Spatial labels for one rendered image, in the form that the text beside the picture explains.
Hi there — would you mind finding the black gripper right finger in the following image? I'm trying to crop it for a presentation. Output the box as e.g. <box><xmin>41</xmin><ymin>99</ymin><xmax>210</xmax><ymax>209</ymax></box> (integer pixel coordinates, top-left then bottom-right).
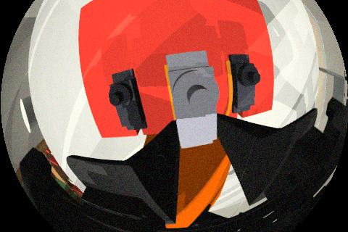
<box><xmin>217</xmin><ymin>107</ymin><xmax>317</xmax><ymax>206</ymax></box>

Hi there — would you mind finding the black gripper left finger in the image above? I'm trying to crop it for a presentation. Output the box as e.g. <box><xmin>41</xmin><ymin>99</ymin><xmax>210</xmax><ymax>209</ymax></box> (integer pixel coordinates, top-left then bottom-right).
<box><xmin>66</xmin><ymin>121</ymin><xmax>180</xmax><ymax>224</ymax></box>

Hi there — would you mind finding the red flat panel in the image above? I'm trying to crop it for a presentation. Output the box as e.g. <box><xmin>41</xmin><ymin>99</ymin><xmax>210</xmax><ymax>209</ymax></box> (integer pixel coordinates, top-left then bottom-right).
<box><xmin>78</xmin><ymin>0</ymin><xmax>273</xmax><ymax>138</ymax></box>

